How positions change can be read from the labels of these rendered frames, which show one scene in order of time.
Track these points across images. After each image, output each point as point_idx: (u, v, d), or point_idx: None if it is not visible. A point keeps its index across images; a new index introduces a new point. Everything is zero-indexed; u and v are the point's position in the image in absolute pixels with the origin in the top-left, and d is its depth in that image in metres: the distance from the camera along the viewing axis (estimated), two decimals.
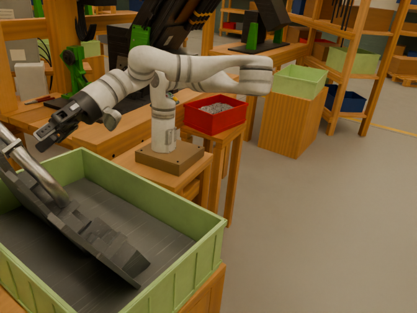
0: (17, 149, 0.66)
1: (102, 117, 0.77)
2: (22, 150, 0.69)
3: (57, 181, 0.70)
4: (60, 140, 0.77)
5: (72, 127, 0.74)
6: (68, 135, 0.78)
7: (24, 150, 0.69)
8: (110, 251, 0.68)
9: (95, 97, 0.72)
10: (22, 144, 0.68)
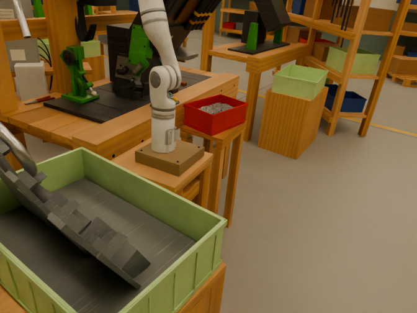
0: None
1: None
2: None
3: None
4: None
5: None
6: None
7: None
8: (110, 251, 0.68)
9: None
10: None
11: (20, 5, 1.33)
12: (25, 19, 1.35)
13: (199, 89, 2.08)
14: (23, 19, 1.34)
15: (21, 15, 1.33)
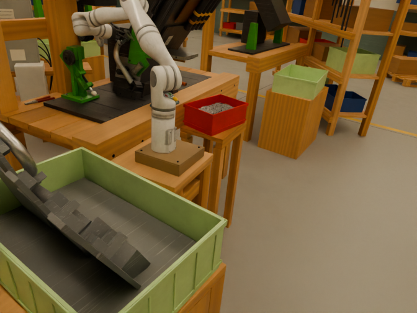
0: (125, 33, 1.79)
1: (102, 38, 1.68)
2: (126, 36, 1.78)
3: (115, 47, 1.82)
4: None
5: None
6: None
7: (126, 36, 1.78)
8: (110, 251, 0.68)
9: None
10: (125, 33, 1.77)
11: (120, 64, 1.82)
12: (126, 71, 1.82)
13: (199, 89, 2.08)
14: (124, 73, 1.81)
15: (123, 71, 1.82)
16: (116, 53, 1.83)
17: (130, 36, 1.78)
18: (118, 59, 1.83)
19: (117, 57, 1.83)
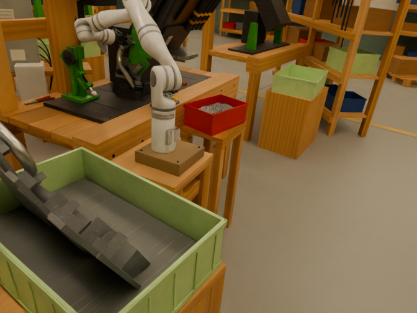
0: (128, 38, 1.79)
1: (105, 43, 1.67)
2: (129, 41, 1.78)
3: (118, 52, 1.81)
4: None
5: None
6: (123, 49, 1.74)
7: (128, 41, 1.78)
8: (110, 251, 0.68)
9: None
10: (128, 38, 1.77)
11: (123, 69, 1.82)
12: (130, 76, 1.82)
13: (199, 89, 2.08)
14: (128, 78, 1.81)
15: (126, 76, 1.81)
16: (120, 58, 1.82)
17: (133, 41, 1.78)
18: (121, 64, 1.82)
19: (120, 62, 1.83)
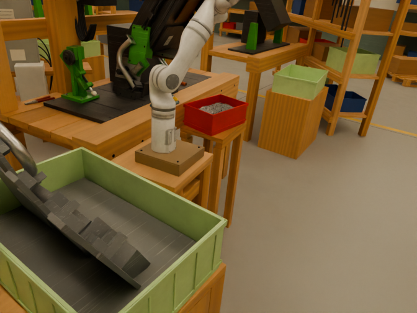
0: (128, 38, 1.79)
1: None
2: (129, 41, 1.78)
3: (118, 52, 1.81)
4: None
5: None
6: None
7: (128, 41, 1.78)
8: (110, 251, 0.68)
9: None
10: (128, 38, 1.77)
11: (123, 69, 1.82)
12: (130, 76, 1.82)
13: (199, 89, 2.08)
14: (128, 78, 1.81)
15: (126, 76, 1.81)
16: (120, 58, 1.82)
17: (133, 41, 1.78)
18: (121, 64, 1.82)
19: (120, 62, 1.83)
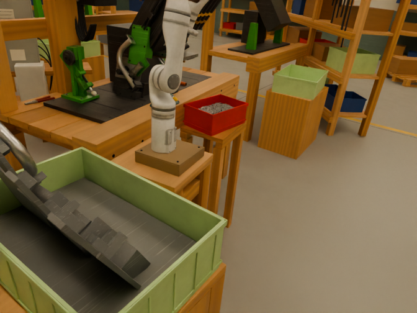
0: (128, 38, 1.79)
1: None
2: (129, 41, 1.78)
3: (118, 52, 1.81)
4: None
5: None
6: (183, 49, 1.53)
7: (128, 41, 1.78)
8: (110, 251, 0.68)
9: None
10: (128, 38, 1.77)
11: (123, 69, 1.82)
12: (130, 76, 1.82)
13: (199, 89, 2.08)
14: (128, 78, 1.81)
15: (126, 76, 1.81)
16: (120, 58, 1.82)
17: (133, 41, 1.78)
18: (121, 64, 1.82)
19: (120, 62, 1.83)
